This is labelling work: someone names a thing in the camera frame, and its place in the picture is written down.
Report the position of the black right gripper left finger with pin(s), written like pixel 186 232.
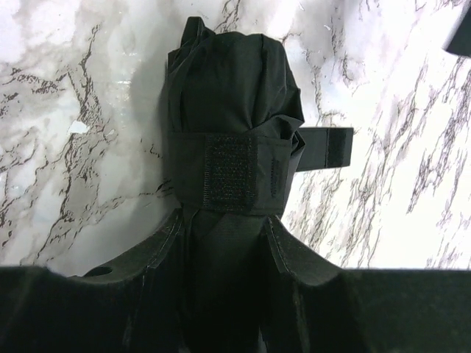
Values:
pixel 127 304

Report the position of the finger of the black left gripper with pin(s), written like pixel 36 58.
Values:
pixel 459 42

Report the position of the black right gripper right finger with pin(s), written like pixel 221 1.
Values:
pixel 314 306

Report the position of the black folding umbrella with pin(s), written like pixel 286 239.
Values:
pixel 236 139

